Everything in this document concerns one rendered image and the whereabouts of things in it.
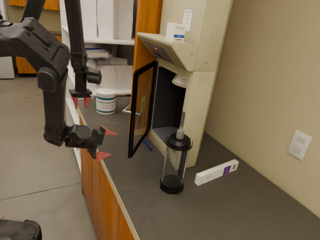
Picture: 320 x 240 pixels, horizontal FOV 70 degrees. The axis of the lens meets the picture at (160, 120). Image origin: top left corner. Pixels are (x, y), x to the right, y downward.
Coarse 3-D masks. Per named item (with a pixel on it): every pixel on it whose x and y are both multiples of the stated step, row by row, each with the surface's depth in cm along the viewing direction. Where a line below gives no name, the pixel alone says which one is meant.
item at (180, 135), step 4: (180, 132) 84; (172, 136) 87; (176, 136) 86; (180, 136) 85; (184, 136) 88; (168, 140) 86; (172, 140) 84; (176, 140) 84; (180, 140) 84; (184, 140) 85; (188, 140) 85; (172, 144) 84; (176, 144) 83; (180, 144) 83; (184, 144) 83; (188, 144) 84
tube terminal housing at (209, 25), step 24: (168, 0) 99; (192, 0) 84; (216, 0) 79; (192, 24) 85; (216, 24) 83; (216, 48) 88; (192, 72) 88; (216, 72) 102; (192, 96) 93; (192, 120) 98
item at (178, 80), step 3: (177, 75) 103; (174, 78) 105; (177, 78) 102; (180, 78) 101; (183, 78) 100; (174, 81) 104; (177, 81) 102; (180, 81) 101; (183, 81) 100; (186, 81) 99; (177, 84) 102; (180, 84) 100; (183, 84) 100; (186, 84) 99; (183, 87) 100; (186, 87) 99
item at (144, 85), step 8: (144, 72) 97; (152, 72) 111; (144, 80) 100; (152, 80) 114; (144, 88) 102; (144, 96) 105; (136, 104) 95; (144, 104) 108; (144, 112) 111; (136, 120) 100; (144, 120) 115; (136, 128) 103; (144, 128) 118; (136, 136) 106; (136, 144) 109; (128, 152) 100
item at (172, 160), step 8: (168, 136) 89; (192, 144) 86; (168, 152) 86; (176, 152) 84; (184, 152) 85; (168, 160) 87; (176, 160) 86; (184, 160) 87; (168, 168) 88; (176, 168) 87; (184, 168) 89; (168, 176) 89; (176, 176) 89; (168, 184) 91; (176, 184) 90
